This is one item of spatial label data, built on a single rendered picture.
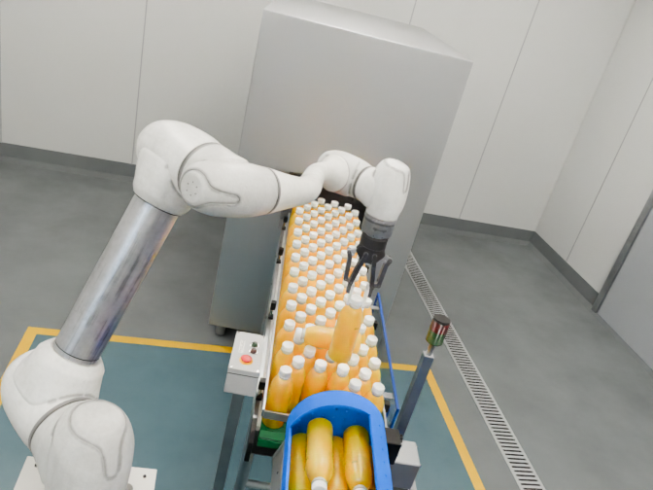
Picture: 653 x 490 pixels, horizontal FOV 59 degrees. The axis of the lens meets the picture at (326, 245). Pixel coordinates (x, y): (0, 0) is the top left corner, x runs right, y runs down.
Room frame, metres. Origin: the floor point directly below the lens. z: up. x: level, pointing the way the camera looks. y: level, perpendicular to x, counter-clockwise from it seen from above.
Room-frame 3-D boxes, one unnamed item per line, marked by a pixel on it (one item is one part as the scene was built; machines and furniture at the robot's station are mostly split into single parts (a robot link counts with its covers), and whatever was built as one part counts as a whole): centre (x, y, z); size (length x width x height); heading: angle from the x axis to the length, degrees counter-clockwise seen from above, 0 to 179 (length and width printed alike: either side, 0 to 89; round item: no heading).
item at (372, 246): (1.48, -0.13, 1.59); 0.08 x 0.07 x 0.09; 96
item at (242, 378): (1.53, 0.16, 1.05); 0.20 x 0.10 x 0.10; 7
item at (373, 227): (1.48, -0.13, 1.66); 0.09 x 0.09 x 0.06
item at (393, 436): (1.42, -0.35, 0.95); 0.10 x 0.07 x 0.10; 97
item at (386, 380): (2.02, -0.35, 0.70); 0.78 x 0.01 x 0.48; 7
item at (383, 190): (1.49, -0.11, 1.77); 0.13 x 0.11 x 0.16; 53
